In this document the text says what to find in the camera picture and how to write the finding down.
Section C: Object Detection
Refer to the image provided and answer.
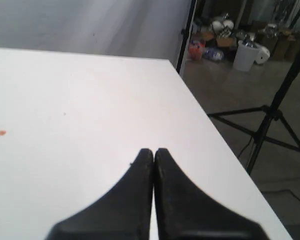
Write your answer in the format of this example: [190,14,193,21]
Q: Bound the small orange crumb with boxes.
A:
[0,130,7,137]

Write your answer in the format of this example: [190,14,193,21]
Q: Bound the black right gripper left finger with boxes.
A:
[46,148,154,240]

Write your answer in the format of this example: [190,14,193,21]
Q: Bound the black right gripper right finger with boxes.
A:
[153,148,268,240]

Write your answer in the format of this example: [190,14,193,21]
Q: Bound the black tripod stand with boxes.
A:
[207,49,300,175]
[175,0,197,75]

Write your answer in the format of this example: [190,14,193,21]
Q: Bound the clutter pile in background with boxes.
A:
[187,19,300,65]

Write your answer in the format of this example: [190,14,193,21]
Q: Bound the white bucket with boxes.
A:
[232,40,260,72]

